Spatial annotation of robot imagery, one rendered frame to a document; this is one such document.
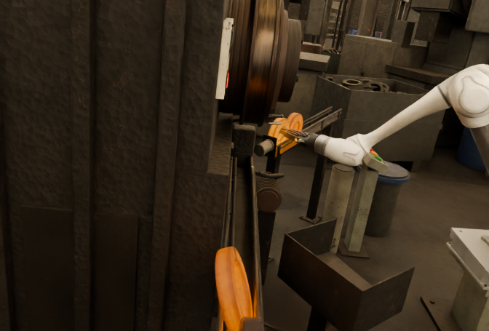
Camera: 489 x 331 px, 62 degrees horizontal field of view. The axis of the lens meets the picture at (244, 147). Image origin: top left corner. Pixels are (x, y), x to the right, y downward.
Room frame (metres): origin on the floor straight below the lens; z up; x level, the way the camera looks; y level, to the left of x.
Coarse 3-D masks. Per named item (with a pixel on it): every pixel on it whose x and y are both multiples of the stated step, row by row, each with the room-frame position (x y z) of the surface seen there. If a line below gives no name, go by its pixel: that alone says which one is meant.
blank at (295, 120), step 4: (292, 116) 2.02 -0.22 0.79; (296, 116) 2.03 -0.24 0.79; (300, 116) 2.06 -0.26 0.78; (288, 120) 2.00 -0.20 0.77; (292, 120) 2.00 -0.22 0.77; (296, 120) 2.03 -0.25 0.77; (300, 120) 2.07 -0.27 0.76; (292, 124) 2.00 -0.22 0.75; (296, 124) 2.08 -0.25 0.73; (300, 124) 2.08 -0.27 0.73; (292, 128) 2.00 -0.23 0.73; (296, 128) 2.08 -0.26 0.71; (300, 128) 2.09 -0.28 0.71
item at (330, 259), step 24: (288, 240) 0.95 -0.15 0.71; (312, 240) 1.04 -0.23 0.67; (288, 264) 0.94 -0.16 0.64; (312, 264) 0.88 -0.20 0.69; (336, 264) 1.03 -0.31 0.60; (312, 288) 0.87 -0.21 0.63; (336, 288) 0.81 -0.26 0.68; (360, 288) 0.94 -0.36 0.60; (384, 288) 0.82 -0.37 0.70; (408, 288) 0.89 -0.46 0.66; (312, 312) 0.95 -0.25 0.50; (336, 312) 0.80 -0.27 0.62; (360, 312) 0.77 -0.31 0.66; (384, 312) 0.83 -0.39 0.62
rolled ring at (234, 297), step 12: (228, 252) 0.73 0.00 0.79; (216, 264) 0.71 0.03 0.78; (228, 264) 0.70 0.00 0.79; (240, 264) 0.79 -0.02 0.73; (216, 276) 0.68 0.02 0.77; (228, 276) 0.68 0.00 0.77; (240, 276) 0.79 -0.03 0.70; (228, 288) 0.66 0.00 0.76; (240, 288) 0.78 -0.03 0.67; (228, 300) 0.65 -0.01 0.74; (240, 300) 0.76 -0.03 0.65; (228, 312) 0.64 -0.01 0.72; (240, 312) 0.65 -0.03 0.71; (252, 312) 0.75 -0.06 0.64; (228, 324) 0.64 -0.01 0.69
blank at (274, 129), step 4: (276, 120) 1.89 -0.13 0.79; (280, 120) 1.89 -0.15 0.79; (284, 120) 1.91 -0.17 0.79; (276, 124) 1.87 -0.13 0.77; (280, 124) 1.89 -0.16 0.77; (284, 124) 1.92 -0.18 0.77; (288, 124) 1.96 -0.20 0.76; (272, 128) 1.86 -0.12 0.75; (276, 128) 1.86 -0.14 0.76; (280, 128) 1.89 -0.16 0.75; (288, 128) 1.97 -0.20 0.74; (272, 132) 1.86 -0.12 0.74; (276, 132) 1.86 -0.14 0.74; (272, 136) 1.85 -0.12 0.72; (276, 136) 1.87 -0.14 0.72; (280, 136) 1.94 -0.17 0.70; (280, 140) 1.92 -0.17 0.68; (284, 140) 1.95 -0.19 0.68
